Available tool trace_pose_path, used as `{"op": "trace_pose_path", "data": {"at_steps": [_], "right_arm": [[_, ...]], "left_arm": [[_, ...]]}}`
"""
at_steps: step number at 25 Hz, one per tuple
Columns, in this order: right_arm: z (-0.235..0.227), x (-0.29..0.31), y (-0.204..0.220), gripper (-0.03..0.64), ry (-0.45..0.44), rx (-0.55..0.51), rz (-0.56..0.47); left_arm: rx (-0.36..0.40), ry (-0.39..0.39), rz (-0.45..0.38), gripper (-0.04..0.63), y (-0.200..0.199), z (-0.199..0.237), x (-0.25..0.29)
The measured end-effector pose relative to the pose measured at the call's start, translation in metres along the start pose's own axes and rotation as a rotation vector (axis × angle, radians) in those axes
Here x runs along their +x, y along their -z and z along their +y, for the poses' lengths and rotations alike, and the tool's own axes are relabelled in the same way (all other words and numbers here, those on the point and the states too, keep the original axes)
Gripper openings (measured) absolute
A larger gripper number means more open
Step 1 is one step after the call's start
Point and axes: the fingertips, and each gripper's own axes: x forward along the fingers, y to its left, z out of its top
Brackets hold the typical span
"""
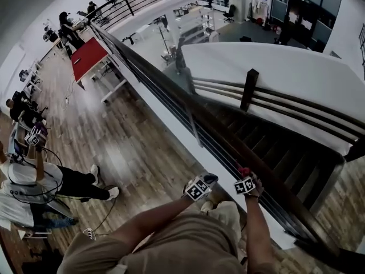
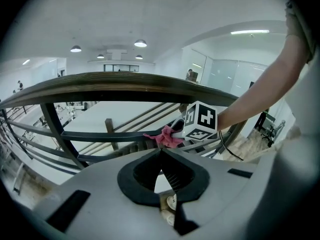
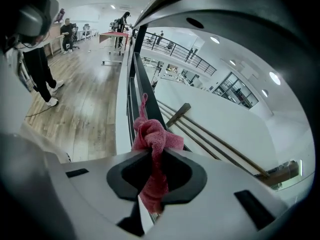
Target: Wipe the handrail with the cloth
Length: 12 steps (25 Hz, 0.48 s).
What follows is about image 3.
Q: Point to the dark wooden stair banister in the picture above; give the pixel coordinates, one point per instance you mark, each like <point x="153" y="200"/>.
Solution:
<point x="178" y="115"/>

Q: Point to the long black metal balustrade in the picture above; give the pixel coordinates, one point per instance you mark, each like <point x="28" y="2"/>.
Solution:
<point x="172" y="43"/>

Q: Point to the black-framed glass room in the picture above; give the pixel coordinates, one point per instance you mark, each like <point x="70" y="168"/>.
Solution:
<point x="235" y="91"/>

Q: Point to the small pendant lamp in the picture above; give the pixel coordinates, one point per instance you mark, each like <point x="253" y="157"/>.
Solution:
<point x="232" y="62"/>
<point x="264" y="92"/>

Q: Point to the dark wooden handrail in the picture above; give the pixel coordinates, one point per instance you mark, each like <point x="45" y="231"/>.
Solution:
<point x="147" y="91"/>

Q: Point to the red-topped desk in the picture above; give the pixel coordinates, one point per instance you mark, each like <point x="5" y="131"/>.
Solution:
<point x="115" y="34"/>

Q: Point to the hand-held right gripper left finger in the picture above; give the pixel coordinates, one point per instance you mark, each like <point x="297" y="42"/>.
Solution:
<point x="95" y="184"/>

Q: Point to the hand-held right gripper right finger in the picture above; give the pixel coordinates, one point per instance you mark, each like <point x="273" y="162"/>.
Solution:
<point x="212" y="204"/>

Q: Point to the pink cloth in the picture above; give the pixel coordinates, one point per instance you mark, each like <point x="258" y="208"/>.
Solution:
<point x="152" y="134"/>

